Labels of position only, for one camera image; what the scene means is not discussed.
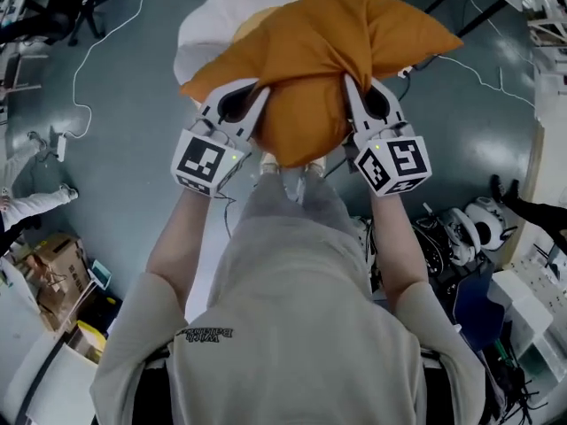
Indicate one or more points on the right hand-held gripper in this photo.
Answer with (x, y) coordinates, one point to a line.
(407, 157)

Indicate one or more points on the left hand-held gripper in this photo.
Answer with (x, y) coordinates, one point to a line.
(199, 159)

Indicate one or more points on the orange cushion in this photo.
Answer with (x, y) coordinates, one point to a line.
(319, 51)

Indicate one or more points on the person's right forearm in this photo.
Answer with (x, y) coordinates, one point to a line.
(401, 255)

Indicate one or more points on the person's left forearm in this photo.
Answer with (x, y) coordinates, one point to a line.
(186, 246)

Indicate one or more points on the white shell-shaped chair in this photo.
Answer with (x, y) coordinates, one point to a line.
(208, 29)

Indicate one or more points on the round yellow cushion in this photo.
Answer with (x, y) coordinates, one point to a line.
(252, 22)

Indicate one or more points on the white power strip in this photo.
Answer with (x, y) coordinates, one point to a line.
(61, 147)
(405, 71)

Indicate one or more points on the person's left shoe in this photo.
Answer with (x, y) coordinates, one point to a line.
(269, 165)

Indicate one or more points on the person's shoe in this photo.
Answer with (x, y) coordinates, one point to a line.
(315, 169)
(269, 165)

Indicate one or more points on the person's right shoe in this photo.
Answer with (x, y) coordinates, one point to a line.
(315, 169)

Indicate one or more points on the person's grey trousers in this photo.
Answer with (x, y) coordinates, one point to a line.
(292, 202)

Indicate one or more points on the white round device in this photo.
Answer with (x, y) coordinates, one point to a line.
(487, 224)

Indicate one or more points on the black office chair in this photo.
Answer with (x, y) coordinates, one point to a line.
(75, 7)

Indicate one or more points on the pale teal box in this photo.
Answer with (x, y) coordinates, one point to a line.
(101, 273)

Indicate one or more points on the dark blue chair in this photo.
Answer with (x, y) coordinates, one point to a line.
(480, 308)

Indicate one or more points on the person's beige shirt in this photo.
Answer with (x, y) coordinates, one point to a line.
(292, 339)

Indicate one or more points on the brown cardboard box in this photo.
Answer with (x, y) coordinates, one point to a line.
(57, 277)

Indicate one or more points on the yellow box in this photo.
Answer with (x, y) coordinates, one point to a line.
(90, 341)

